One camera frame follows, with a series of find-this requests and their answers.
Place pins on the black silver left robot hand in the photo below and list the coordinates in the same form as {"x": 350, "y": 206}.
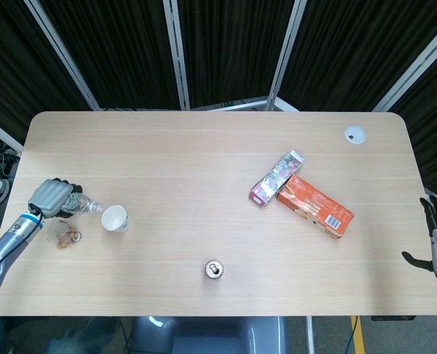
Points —
{"x": 50, "y": 197}

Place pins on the transparent plastic bottle green label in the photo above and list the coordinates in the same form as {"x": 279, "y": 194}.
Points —
{"x": 82, "y": 203}

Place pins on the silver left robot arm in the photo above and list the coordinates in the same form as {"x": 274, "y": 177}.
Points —
{"x": 15, "y": 231}

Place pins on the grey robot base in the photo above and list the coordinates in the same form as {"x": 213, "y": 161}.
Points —
{"x": 207, "y": 335}

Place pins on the white paper cup blue flower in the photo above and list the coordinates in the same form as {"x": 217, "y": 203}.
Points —
{"x": 114, "y": 218}

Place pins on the black fabric partition panel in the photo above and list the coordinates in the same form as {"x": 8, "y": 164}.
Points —
{"x": 432, "y": 140}
{"x": 351, "y": 55}
{"x": 118, "y": 51}
{"x": 236, "y": 48}
{"x": 15, "y": 66}

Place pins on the orange biscuit box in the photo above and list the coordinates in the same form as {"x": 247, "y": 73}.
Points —
{"x": 314, "y": 206}

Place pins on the white table leg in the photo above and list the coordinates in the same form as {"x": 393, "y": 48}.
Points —
{"x": 310, "y": 335}

